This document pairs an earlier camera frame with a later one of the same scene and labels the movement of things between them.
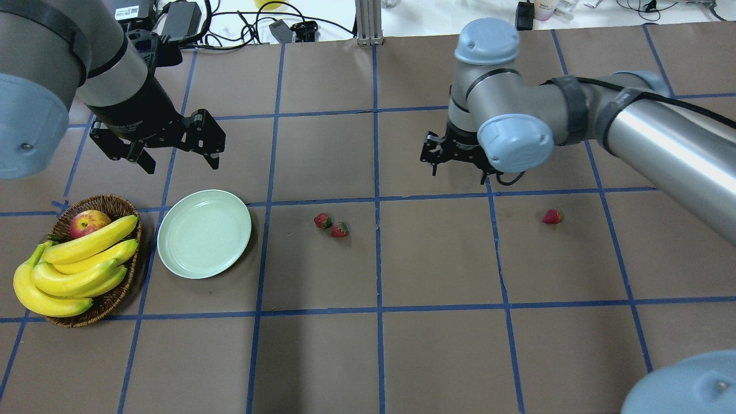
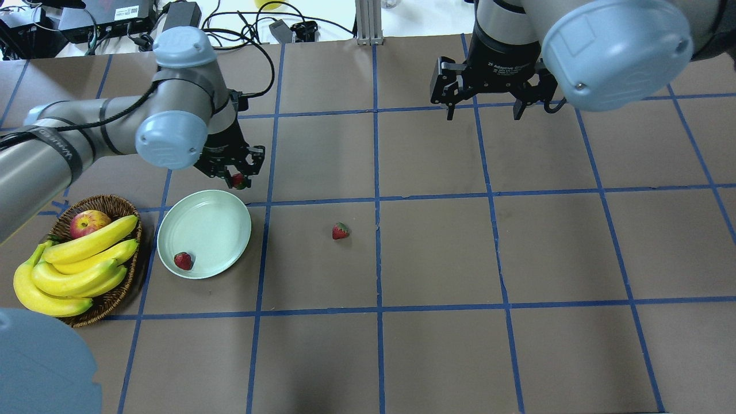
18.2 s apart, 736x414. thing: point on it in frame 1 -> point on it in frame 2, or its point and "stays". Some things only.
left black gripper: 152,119 -> 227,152
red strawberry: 553,216 -> 183,260
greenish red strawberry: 340,229 -> 238,181
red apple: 85,221 stays
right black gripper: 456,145 -> 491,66
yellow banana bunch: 61,279 stays
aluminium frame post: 369,22 stays
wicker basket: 118,209 stays
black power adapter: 183,19 stays
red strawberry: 322,221 -> 340,230
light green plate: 203,233 stays
